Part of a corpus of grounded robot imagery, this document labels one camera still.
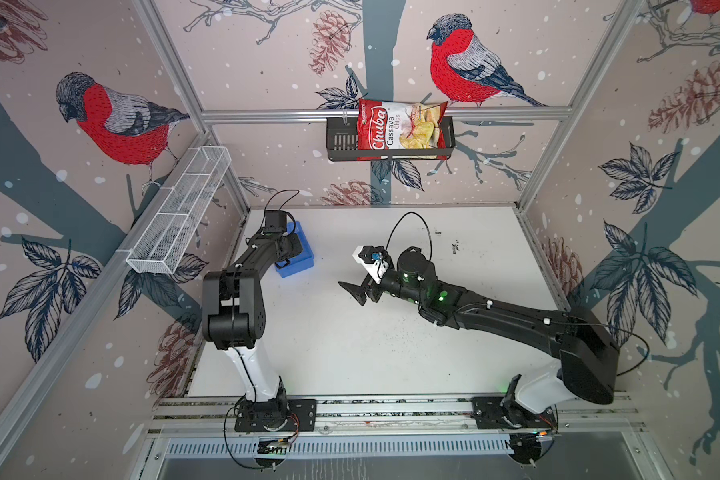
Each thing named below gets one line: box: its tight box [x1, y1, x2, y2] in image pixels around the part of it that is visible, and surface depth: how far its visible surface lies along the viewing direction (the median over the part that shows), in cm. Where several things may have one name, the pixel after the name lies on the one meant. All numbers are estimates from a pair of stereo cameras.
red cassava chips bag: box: [357, 99, 448, 161], surface depth 90 cm
